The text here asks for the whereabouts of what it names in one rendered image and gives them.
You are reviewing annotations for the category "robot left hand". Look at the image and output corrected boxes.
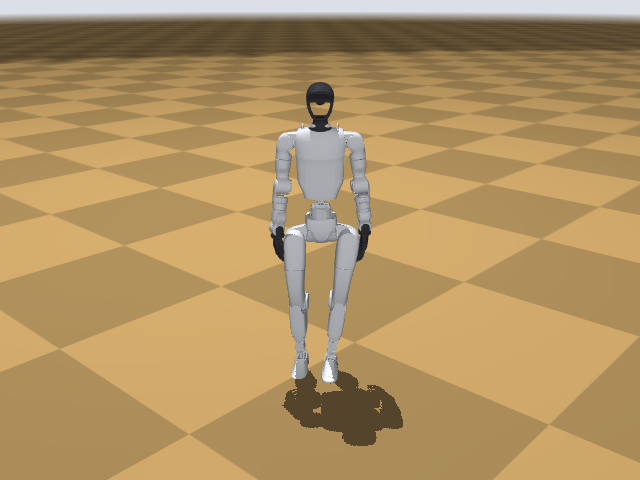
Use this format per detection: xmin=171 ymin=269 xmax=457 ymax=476
xmin=356 ymin=224 xmax=371 ymax=262

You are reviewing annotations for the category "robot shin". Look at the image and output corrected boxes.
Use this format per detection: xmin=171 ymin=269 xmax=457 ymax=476
xmin=326 ymin=299 xmax=348 ymax=363
xmin=289 ymin=303 xmax=307 ymax=361

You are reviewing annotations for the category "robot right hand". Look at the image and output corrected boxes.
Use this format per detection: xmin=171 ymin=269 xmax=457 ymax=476
xmin=271 ymin=226 xmax=284 ymax=261

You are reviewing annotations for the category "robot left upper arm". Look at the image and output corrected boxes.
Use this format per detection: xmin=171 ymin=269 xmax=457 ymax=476
xmin=343 ymin=131 xmax=368 ymax=194

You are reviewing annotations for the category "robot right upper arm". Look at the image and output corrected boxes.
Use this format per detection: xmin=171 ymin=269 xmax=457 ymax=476
xmin=275 ymin=131 xmax=297 ymax=194

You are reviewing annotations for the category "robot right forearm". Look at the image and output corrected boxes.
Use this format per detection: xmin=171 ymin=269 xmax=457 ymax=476
xmin=269 ymin=179 xmax=288 ymax=236

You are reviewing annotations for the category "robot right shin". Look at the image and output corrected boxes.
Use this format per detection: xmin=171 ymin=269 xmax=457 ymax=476
xmin=289 ymin=303 xmax=307 ymax=361

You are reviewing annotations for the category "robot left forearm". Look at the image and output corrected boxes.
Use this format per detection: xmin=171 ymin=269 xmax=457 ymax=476
xmin=354 ymin=178 xmax=372 ymax=231

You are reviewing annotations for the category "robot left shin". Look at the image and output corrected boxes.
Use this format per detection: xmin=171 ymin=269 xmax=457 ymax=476
xmin=326 ymin=299 xmax=348 ymax=363

